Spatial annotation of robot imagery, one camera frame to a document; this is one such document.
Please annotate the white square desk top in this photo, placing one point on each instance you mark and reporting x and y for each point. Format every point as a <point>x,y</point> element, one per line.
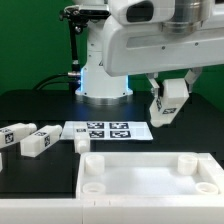
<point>148,174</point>

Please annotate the white left fence piece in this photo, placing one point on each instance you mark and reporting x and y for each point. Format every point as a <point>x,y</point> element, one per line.
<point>1,163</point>

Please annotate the white front fence bar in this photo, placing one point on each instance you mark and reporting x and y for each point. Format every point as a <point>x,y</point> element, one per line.
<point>71,211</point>

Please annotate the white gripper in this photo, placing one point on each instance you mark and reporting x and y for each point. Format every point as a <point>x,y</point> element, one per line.
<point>147,36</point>

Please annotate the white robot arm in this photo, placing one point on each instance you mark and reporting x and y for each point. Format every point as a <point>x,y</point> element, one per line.
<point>97,85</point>

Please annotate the black camera on stand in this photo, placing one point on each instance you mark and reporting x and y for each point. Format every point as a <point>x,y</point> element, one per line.
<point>78,17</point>

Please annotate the white marker base sheet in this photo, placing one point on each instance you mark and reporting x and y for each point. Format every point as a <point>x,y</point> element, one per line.
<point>108,130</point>

